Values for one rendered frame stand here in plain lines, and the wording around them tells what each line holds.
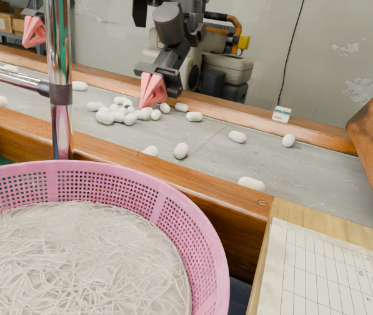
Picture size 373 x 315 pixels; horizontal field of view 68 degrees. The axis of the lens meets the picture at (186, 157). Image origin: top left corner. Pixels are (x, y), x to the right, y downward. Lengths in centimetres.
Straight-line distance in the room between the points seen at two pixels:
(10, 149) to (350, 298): 43
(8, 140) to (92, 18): 296
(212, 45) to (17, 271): 135
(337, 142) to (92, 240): 52
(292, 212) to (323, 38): 227
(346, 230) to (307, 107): 227
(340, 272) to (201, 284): 11
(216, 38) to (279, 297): 136
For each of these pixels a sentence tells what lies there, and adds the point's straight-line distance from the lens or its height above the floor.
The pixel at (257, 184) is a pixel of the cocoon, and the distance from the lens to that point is 37.
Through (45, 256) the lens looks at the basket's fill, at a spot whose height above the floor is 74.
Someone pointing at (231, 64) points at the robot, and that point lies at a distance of 141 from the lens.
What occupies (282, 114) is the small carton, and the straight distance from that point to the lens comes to 65.
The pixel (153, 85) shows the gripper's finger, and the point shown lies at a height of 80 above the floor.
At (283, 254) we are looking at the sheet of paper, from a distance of 24.
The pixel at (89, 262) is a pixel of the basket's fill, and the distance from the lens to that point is 26.
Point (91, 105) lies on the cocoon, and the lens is 59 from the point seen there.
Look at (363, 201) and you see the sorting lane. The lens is 47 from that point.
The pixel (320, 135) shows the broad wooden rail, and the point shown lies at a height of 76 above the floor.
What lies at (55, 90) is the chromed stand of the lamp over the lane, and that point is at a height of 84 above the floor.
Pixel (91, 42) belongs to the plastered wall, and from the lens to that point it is 339.
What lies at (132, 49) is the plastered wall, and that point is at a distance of 306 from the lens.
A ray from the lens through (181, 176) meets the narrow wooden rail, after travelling 33.
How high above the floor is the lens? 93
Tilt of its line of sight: 25 degrees down
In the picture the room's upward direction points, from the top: 10 degrees clockwise
